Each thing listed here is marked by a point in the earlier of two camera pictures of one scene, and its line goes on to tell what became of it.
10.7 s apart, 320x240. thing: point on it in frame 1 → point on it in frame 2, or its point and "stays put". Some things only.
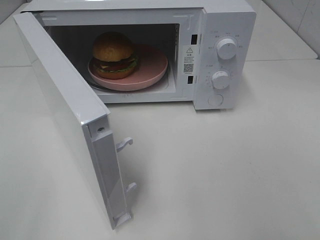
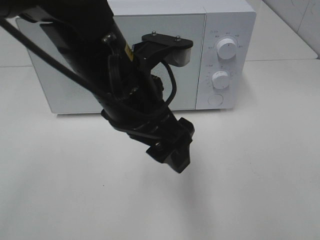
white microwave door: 81,117 → 65,94
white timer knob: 220,79 stays put
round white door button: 215,99 stays put
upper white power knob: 226,48 stays put
